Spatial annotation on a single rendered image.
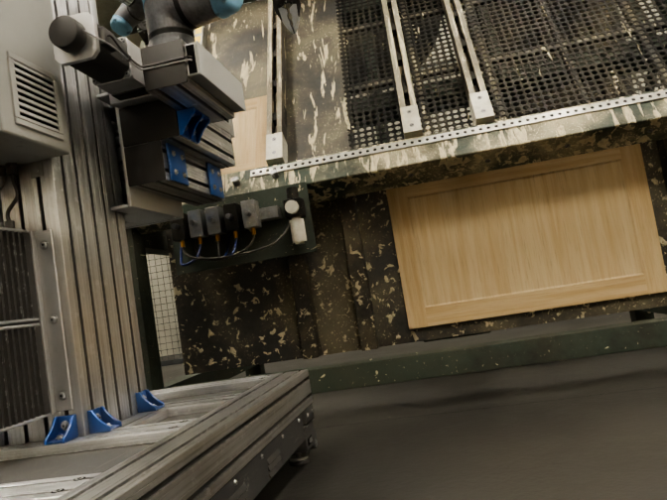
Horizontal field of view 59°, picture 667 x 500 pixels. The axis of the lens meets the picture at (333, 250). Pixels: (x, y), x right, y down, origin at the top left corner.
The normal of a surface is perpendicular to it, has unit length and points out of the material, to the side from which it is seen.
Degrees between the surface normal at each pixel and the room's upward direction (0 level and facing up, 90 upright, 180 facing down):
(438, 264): 90
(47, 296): 90
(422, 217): 90
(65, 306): 90
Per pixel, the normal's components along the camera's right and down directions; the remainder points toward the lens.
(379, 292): -0.16, -0.05
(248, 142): -0.22, -0.54
